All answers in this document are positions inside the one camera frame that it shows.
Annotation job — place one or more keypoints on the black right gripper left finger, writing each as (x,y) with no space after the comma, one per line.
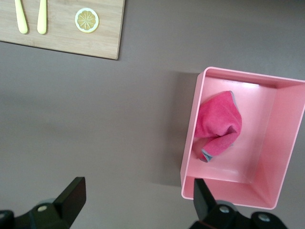
(59,214)

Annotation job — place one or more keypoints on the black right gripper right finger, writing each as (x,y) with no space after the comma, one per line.
(214,217)

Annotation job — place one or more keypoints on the pink microfibre cloth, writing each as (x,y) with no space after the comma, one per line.
(219,119)

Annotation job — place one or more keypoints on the pink plastic bin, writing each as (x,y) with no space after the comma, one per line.
(262,143)

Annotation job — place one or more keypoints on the brown table cover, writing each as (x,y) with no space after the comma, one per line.
(95,119)

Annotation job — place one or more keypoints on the yellow plastic fork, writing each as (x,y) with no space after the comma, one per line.
(42,21)

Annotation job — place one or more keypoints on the yellow plastic knife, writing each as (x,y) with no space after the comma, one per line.
(22,22)

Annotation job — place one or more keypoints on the yellow lemon slice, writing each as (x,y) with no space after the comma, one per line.
(87,20)

